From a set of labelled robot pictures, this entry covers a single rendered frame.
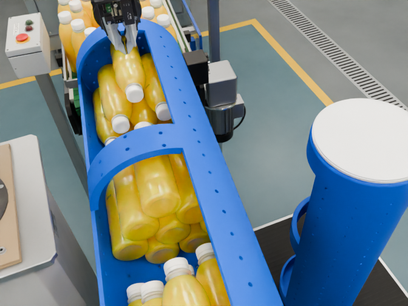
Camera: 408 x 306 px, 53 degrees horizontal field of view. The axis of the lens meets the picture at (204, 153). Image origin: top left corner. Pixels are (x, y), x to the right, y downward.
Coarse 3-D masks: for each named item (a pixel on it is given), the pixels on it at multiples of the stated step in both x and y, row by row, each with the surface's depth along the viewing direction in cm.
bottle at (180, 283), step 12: (168, 276) 63; (180, 276) 61; (192, 276) 62; (168, 288) 60; (180, 288) 59; (192, 288) 59; (168, 300) 59; (180, 300) 58; (192, 300) 58; (204, 300) 59
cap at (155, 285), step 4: (152, 280) 68; (156, 280) 68; (144, 284) 67; (148, 284) 67; (152, 284) 67; (156, 284) 67; (160, 284) 68; (140, 288) 68; (144, 288) 67; (148, 288) 67; (152, 288) 67; (156, 288) 67; (160, 288) 67; (144, 292) 67; (148, 292) 66
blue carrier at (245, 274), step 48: (96, 48) 106; (144, 48) 110; (192, 96) 90; (96, 144) 100; (144, 144) 73; (192, 144) 75; (96, 192) 76; (96, 240) 75; (240, 240) 64; (240, 288) 57
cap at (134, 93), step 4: (128, 88) 93; (132, 88) 92; (136, 88) 92; (140, 88) 93; (128, 92) 92; (132, 92) 93; (136, 92) 93; (140, 92) 93; (128, 96) 93; (132, 96) 93; (136, 96) 94; (140, 96) 94; (132, 100) 94; (136, 100) 94; (140, 100) 95
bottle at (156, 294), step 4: (152, 292) 66; (156, 292) 66; (160, 292) 66; (144, 296) 66; (148, 296) 66; (152, 296) 66; (156, 296) 66; (160, 296) 66; (144, 300) 67; (148, 300) 66; (152, 300) 65; (156, 300) 65; (160, 300) 65; (144, 304) 65; (148, 304) 64; (152, 304) 64; (156, 304) 64; (160, 304) 64
